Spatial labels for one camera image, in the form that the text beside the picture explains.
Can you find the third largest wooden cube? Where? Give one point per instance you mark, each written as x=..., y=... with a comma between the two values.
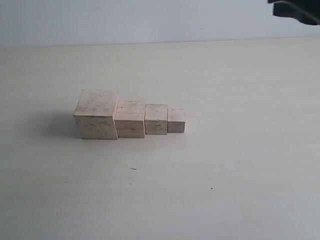
x=156, y=119

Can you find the second largest wooden cube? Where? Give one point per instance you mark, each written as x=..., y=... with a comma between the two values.
x=130, y=119

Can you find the smallest wooden cube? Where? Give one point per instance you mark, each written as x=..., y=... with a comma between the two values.
x=176, y=120

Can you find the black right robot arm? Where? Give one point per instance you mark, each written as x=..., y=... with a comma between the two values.
x=306, y=12

